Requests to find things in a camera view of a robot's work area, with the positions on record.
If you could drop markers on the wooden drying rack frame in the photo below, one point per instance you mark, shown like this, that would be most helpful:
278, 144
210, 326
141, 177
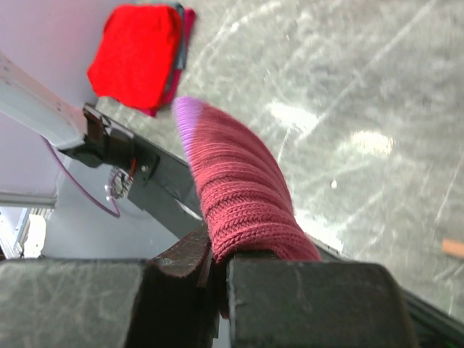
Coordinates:
453, 248

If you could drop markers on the red folded cloth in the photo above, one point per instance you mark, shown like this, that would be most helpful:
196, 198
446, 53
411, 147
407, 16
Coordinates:
141, 55

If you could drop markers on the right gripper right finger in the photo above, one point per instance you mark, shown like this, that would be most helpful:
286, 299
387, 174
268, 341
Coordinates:
276, 303

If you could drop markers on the maroon sock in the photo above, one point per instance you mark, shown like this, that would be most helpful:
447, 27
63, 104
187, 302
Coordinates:
242, 192

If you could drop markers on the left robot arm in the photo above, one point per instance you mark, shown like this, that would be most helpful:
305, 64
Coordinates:
84, 134

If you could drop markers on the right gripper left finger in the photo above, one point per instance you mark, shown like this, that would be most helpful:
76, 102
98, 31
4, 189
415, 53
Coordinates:
167, 301

